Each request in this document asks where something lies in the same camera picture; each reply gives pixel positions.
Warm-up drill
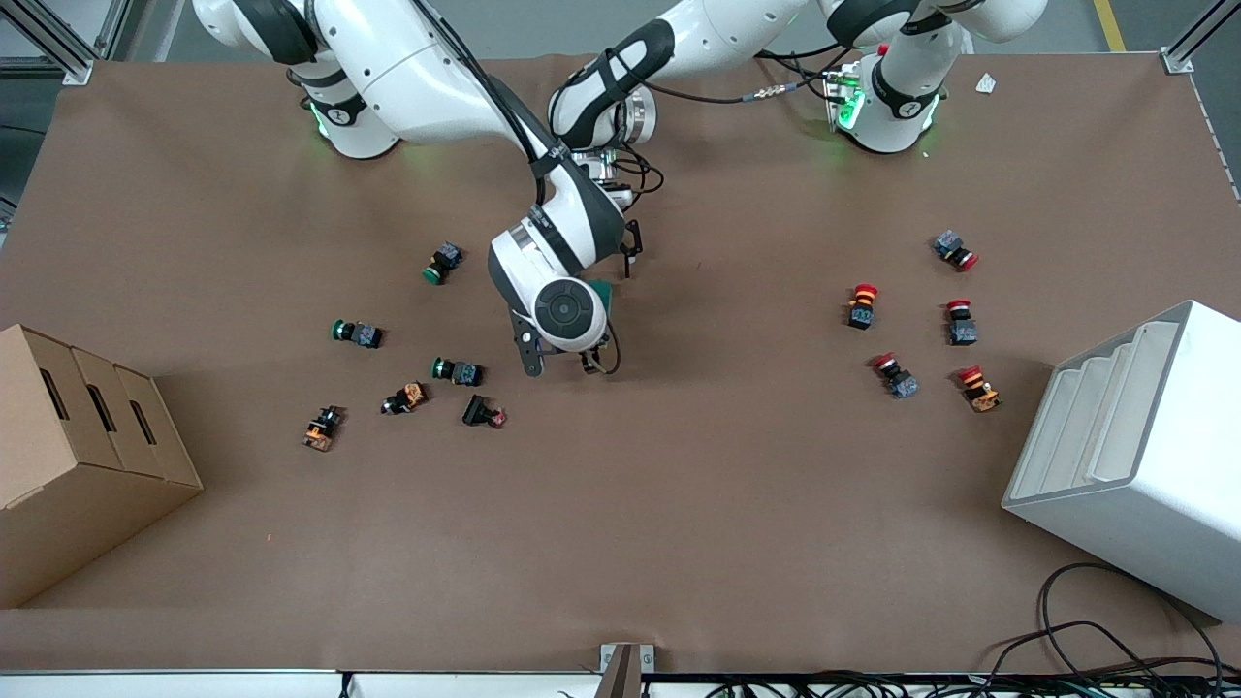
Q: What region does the brown cardboard box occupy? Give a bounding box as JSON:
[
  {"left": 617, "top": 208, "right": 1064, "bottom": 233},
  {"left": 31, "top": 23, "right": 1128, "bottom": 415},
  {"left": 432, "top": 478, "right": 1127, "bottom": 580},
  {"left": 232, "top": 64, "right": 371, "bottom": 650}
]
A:
[{"left": 0, "top": 323, "right": 205, "bottom": 610}]

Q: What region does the white stepped plastic rack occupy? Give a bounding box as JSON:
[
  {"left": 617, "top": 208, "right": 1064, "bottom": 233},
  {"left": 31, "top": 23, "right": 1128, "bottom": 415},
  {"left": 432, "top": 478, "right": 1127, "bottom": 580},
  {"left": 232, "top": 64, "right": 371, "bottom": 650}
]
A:
[{"left": 1002, "top": 300, "right": 1241, "bottom": 623}]

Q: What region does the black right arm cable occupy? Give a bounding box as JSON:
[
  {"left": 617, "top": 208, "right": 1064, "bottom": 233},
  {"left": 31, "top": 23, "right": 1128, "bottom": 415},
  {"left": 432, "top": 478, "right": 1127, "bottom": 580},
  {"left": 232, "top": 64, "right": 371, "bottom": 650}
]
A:
[{"left": 412, "top": 0, "right": 568, "bottom": 180}]

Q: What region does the black orange button switch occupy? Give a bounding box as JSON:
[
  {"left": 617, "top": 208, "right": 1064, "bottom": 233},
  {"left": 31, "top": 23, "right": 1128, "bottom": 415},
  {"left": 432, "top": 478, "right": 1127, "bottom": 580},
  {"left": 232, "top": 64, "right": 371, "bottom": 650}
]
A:
[
  {"left": 301, "top": 405, "right": 346, "bottom": 453},
  {"left": 380, "top": 381, "right": 430, "bottom": 417}
]

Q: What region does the black left base cable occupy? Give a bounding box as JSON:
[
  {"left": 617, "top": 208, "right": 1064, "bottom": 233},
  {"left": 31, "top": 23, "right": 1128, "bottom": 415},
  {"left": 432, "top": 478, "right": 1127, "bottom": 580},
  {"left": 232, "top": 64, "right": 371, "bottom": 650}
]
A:
[{"left": 754, "top": 44, "right": 841, "bottom": 80}]

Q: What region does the metal table edge bracket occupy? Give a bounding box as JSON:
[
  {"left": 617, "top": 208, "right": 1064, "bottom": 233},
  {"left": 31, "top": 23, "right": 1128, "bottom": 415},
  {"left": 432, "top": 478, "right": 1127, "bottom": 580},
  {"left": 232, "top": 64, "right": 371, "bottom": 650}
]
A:
[{"left": 599, "top": 643, "right": 655, "bottom": 698}]

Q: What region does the black floor cable bundle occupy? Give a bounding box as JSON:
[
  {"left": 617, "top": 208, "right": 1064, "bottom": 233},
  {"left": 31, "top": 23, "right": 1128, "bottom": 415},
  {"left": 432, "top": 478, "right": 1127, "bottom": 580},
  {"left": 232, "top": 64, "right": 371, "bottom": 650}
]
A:
[{"left": 698, "top": 562, "right": 1241, "bottom": 698}]

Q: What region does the aluminium frame post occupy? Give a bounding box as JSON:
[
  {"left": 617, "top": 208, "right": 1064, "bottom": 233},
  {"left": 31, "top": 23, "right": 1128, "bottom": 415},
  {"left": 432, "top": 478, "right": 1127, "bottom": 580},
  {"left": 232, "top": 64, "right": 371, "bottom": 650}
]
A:
[
  {"left": 1161, "top": 0, "right": 1241, "bottom": 75},
  {"left": 0, "top": 0, "right": 132, "bottom": 98}
]

